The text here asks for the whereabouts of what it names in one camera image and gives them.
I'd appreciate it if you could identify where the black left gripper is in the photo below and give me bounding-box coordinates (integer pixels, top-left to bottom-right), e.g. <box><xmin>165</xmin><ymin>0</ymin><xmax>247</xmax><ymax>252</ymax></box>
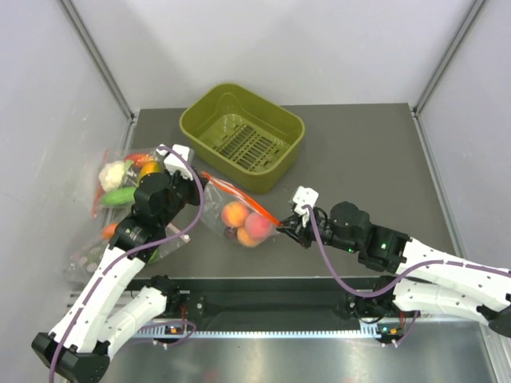
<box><xmin>158</xmin><ymin>165</ymin><xmax>207</xmax><ymax>226</ymax></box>

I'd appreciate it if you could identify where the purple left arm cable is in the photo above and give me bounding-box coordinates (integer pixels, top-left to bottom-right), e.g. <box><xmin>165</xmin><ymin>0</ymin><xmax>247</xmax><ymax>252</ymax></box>
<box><xmin>47</xmin><ymin>145</ymin><xmax>205</xmax><ymax>383</ymax></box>

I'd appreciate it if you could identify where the white fake cauliflower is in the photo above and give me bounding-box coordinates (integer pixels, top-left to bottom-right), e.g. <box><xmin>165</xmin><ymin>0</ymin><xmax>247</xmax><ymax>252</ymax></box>
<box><xmin>98</xmin><ymin>160</ymin><xmax>125</xmax><ymax>192</ymax></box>

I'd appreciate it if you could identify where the zip bag near left base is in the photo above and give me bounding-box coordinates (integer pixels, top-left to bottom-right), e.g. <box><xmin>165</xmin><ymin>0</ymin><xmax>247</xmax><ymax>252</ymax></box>
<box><xmin>63</xmin><ymin>234</ymin><xmax>191</xmax><ymax>283</ymax></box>

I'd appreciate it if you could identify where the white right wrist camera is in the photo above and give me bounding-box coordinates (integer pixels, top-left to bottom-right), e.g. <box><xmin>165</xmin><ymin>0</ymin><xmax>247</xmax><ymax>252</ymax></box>
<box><xmin>291</xmin><ymin>186</ymin><xmax>319</xmax><ymax>217</ymax></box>

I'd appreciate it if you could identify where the clear zip bag orange seal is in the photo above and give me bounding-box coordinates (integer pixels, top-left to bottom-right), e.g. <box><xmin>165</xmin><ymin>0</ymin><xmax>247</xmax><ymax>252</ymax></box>
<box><xmin>201</xmin><ymin>172</ymin><xmax>279</xmax><ymax>247</ymax></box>

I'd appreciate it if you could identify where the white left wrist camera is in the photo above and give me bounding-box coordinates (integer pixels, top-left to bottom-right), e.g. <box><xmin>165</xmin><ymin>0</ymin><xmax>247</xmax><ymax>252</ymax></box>
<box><xmin>156</xmin><ymin>144</ymin><xmax>195</xmax><ymax>180</ymax></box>

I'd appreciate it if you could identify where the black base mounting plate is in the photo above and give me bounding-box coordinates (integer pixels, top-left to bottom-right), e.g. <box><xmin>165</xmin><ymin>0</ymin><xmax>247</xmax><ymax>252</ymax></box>
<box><xmin>119</xmin><ymin>274</ymin><xmax>472</xmax><ymax>324</ymax></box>

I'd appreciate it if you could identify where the red fake pepper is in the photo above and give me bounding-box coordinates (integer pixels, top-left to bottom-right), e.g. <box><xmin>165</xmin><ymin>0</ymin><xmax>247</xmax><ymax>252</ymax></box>
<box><xmin>124</xmin><ymin>153</ymin><xmax>153</xmax><ymax>168</ymax></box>

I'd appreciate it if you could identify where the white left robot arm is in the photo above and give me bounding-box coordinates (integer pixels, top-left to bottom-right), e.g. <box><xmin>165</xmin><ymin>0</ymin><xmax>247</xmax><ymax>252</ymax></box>
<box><xmin>31</xmin><ymin>171</ymin><xmax>208</xmax><ymax>382</ymax></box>

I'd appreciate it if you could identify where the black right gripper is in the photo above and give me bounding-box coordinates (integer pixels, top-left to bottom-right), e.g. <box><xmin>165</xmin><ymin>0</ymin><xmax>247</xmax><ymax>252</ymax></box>
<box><xmin>278</xmin><ymin>207</ymin><xmax>360</xmax><ymax>254</ymax></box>

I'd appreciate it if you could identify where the green fake cucumber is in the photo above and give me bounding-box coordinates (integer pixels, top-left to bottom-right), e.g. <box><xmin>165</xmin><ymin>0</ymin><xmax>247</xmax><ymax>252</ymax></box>
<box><xmin>99</xmin><ymin>187</ymin><xmax>136</xmax><ymax>207</ymax></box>

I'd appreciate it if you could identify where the small orange fake peach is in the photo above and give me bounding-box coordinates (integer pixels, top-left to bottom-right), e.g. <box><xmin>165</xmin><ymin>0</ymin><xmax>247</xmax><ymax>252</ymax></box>
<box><xmin>236</xmin><ymin>227</ymin><xmax>261</xmax><ymax>248</ymax></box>

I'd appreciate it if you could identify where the green fake lime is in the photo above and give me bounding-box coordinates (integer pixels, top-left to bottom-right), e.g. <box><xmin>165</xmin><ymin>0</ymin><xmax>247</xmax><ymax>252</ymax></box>
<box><xmin>148</xmin><ymin>249</ymin><xmax>159</xmax><ymax>263</ymax></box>

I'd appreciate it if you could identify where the orange fake tomato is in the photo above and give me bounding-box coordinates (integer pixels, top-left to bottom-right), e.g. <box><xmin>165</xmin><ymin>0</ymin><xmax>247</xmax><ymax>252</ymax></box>
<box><xmin>101</xmin><ymin>223</ymin><xmax>117</xmax><ymax>240</ymax></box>

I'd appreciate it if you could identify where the zip bag with vegetables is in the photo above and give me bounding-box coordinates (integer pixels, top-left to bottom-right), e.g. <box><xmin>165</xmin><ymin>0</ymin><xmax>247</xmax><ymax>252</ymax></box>
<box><xmin>73</xmin><ymin>147</ymin><xmax>163</xmax><ymax>219</ymax></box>

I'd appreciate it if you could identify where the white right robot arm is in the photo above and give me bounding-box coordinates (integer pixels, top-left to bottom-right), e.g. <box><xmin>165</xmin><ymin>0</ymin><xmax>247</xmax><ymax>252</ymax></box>
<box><xmin>277</xmin><ymin>202</ymin><xmax>510</xmax><ymax>338</ymax></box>

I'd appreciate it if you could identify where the grey slotted cable duct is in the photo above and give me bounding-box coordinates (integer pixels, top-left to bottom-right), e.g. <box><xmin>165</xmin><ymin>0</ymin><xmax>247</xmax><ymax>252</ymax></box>
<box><xmin>133</xmin><ymin>321</ymin><xmax>404</xmax><ymax>342</ymax></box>

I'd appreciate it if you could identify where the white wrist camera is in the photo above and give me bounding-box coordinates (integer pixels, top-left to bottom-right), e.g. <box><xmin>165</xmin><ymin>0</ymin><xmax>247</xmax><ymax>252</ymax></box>
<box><xmin>156</xmin><ymin>144</ymin><xmax>195</xmax><ymax>180</ymax></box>
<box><xmin>291</xmin><ymin>186</ymin><xmax>319</xmax><ymax>217</ymax></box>

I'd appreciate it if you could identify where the pink fake peach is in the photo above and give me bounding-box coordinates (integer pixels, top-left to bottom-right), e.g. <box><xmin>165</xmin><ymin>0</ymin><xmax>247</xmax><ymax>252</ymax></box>
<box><xmin>244</xmin><ymin>212</ymin><xmax>274</xmax><ymax>240</ymax></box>

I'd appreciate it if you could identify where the olive green plastic basket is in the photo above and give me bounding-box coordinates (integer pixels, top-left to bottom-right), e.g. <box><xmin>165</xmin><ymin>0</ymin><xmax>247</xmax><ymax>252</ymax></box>
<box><xmin>179</xmin><ymin>83</ymin><xmax>305</xmax><ymax>195</ymax></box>

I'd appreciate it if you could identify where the orange green fake mango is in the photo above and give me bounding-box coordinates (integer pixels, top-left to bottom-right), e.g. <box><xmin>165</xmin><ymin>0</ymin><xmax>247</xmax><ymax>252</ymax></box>
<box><xmin>137</xmin><ymin>161</ymin><xmax>161</xmax><ymax>183</ymax></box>

